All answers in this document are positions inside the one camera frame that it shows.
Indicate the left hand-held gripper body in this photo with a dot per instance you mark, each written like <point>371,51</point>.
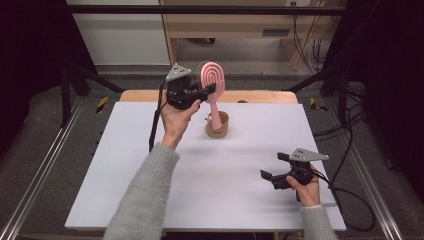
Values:
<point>181,95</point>

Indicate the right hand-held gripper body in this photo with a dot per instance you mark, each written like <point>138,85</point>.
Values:
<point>300,173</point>

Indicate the pink hairbrush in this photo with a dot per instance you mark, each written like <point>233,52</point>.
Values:
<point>213,75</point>

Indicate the brown round wooden holder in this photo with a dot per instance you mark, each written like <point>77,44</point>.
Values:
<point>216,131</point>

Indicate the person's right hand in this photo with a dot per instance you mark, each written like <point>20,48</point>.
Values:
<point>308,195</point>

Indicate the person's left hand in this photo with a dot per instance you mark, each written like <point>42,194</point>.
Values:
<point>175,121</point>

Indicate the white board sheet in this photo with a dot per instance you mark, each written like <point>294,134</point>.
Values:
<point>233,186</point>

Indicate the wooden table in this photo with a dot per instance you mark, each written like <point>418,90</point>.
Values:
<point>260,96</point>

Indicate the yellow black tape marker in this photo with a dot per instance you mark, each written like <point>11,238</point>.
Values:
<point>315,105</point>
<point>102,104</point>

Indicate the light wooden desk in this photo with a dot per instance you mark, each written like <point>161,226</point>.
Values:
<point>240,25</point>

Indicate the white cabinet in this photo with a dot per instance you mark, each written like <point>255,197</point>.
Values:
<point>123,40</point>

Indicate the black curtain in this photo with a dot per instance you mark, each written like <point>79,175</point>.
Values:
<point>30,60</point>
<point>390,83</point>

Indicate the aluminium floor rail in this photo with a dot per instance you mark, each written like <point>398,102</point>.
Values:
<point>36,173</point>
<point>370,180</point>

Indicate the black frame stand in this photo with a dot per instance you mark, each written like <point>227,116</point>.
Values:
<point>66,96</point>
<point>341,96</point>

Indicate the black horizontal frame bar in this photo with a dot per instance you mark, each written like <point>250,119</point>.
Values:
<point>133,10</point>

